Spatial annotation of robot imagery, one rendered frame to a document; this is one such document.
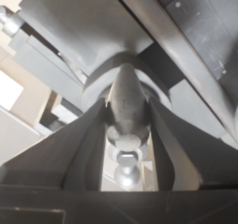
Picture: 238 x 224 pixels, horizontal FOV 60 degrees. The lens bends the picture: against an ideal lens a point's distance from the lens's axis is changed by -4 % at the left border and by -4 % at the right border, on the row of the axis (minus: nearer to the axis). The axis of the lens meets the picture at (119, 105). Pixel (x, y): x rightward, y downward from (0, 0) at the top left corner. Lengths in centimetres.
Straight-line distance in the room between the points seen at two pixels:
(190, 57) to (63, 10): 14
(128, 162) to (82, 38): 13
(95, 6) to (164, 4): 7
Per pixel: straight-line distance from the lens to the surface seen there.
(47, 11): 23
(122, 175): 23
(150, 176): 109
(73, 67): 36
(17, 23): 45
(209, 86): 27
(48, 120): 51
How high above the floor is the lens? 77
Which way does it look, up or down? 25 degrees up
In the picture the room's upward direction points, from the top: 126 degrees counter-clockwise
